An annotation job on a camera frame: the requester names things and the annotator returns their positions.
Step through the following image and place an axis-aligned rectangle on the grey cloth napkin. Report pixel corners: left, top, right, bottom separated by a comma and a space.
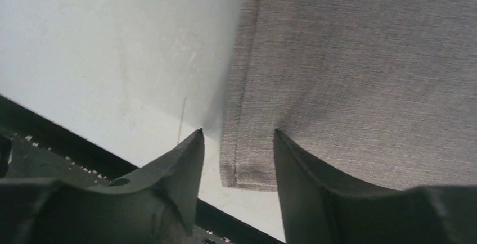
219, 0, 476, 191

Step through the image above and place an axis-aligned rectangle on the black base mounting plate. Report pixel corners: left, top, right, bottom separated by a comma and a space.
1, 97, 277, 243

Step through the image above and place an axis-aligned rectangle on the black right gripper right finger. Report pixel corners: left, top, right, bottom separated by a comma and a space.
273, 130, 476, 243

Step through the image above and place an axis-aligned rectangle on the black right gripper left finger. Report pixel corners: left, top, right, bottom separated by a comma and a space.
1, 129, 205, 243

